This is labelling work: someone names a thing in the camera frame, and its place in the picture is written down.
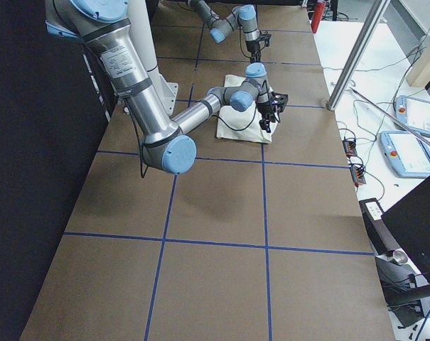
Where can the far blue teach pendant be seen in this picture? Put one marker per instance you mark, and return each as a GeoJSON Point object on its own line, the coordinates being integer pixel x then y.
{"type": "Point", "coordinates": [414, 113]}

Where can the blue teach pendant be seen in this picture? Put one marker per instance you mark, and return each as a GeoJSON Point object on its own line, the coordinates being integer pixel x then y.
{"type": "Point", "coordinates": [414, 113]}
{"type": "Point", "coordinates": [405, 154]}

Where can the cream long-sleeve cat shirt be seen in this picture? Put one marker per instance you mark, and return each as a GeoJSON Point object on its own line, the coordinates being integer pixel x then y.
{"type": "Point", "coordinates": [243, 126]}

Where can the near blue teach pendant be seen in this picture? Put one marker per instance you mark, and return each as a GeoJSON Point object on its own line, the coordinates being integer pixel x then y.
{"type": "Point", "coordinates": [405, 154]}

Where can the orange black connector box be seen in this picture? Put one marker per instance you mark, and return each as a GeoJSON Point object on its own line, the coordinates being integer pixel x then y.
{"type": "Point", "coordinates": [357, 172]}
{"type": "Point", "coordinates": [349, 146]}

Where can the aluminium frame post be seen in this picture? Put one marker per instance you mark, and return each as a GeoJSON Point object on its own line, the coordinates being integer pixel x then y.
{"type": "Point", "coordinates": [368, 28]}

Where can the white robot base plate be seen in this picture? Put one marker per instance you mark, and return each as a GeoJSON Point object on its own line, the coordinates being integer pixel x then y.
{"type": "Point", "coordinates": [130, 87]}

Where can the black box white label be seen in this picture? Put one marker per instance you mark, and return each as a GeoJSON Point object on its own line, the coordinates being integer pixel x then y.
{"type": "Point", "coordinates": [378, 233]}

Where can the near orange black connector box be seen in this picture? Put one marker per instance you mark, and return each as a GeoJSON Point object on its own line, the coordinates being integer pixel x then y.
{"type": "Point", "coordinates": [357, 172]}

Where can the far orange black connector box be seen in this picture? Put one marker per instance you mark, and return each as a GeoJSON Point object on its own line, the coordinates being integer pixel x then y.
{"type": "Point", "coordinates": [349, 146]}

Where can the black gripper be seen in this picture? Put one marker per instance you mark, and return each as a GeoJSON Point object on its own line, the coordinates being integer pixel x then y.
{"type": "Point", "coordinates": [264, 109]}
{"type": "Point", "coordinates": [251, 47]}

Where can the red cylinder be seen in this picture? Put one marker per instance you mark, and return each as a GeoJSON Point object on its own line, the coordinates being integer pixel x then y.
{"type": "Point", "coordinates": [317, 15]}

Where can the metal reacher grabber tool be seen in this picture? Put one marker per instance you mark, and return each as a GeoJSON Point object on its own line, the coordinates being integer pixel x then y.
{"type": "Point", "coordinates": [395, 120]}

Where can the black monitor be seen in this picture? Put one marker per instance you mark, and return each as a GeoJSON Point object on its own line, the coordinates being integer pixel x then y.
{"type": "Point", "coordinates": [408, 220]}

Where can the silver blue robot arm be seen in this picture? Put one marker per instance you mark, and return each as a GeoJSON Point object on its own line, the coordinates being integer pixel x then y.
{"type": "Point", "coordinates": [118, 34]}
{"type": "Point", "coordinates": [243, 18]}

